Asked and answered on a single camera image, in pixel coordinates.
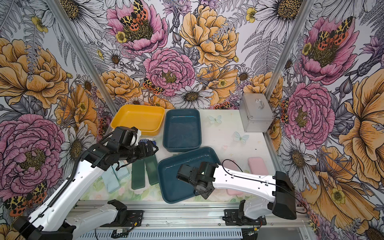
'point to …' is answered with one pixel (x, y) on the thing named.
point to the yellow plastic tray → (149, 119)
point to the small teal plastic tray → (181, 130)
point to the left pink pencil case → (231, 163)
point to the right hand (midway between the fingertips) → (196, 188)
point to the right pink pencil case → (257, 166)
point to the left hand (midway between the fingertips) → (149, 156)
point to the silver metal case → (255, 113)
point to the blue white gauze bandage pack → (145, 141)
